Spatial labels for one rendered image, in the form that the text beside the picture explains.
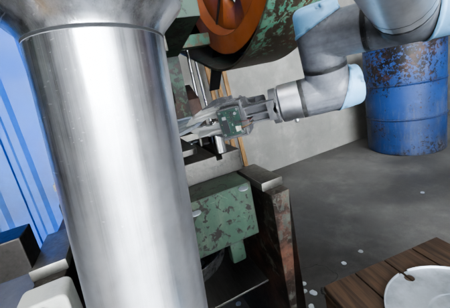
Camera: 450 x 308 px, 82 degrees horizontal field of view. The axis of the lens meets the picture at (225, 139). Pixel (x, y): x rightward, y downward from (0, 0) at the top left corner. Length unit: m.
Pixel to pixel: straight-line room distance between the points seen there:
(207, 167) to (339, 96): 0.37
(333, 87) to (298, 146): 2.05
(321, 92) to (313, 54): 0.07
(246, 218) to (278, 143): 1.75
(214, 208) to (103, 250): 0.47
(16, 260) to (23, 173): 1.41
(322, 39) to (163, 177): 0.37
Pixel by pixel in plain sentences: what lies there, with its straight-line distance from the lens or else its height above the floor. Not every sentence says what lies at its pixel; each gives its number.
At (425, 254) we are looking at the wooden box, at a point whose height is 0.35.
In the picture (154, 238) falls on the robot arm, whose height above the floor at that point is 0.82.
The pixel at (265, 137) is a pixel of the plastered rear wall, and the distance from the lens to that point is 2.30.
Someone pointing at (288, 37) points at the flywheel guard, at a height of 0.97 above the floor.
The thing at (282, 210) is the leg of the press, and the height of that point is 0.57.
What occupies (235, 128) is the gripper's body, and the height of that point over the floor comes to 0.80.
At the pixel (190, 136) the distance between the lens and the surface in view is 0.80.
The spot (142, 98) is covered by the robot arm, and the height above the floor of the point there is 0.90.
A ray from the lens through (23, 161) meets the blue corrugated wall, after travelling 1.98.
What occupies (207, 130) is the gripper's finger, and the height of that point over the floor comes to 0.80.
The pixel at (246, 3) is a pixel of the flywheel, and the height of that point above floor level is 1.09.
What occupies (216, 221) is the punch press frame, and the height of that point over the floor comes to 0.58.
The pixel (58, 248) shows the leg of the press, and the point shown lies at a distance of 0.64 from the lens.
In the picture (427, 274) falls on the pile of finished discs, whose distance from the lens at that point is 0.86.
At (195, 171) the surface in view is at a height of 0.68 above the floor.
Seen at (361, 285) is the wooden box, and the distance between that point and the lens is 0.80.
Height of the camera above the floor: 0.90
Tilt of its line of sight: 13 degrees down
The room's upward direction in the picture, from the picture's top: 11 degrees counter-clockwise
